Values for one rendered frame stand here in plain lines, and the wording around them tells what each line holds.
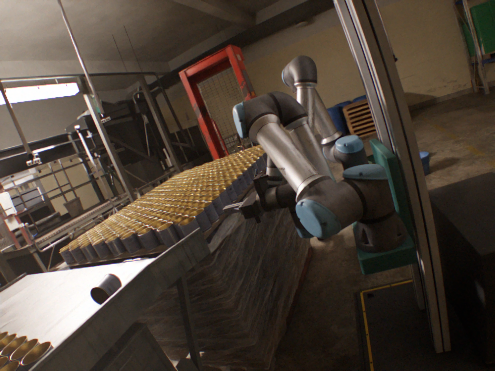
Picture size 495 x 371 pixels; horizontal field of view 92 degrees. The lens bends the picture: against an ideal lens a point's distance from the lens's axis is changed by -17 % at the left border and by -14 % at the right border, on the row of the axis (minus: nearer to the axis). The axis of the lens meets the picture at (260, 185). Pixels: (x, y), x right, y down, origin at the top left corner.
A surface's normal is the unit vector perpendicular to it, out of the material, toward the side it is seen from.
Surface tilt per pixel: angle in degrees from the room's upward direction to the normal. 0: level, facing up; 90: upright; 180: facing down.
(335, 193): 38
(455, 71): 90
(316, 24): 90
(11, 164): 90
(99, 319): 90
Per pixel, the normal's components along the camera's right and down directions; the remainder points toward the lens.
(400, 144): -0.21, 0.31
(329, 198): -0.09, -0.59
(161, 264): 0.75, -0.14
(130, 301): 0.88, -0.24
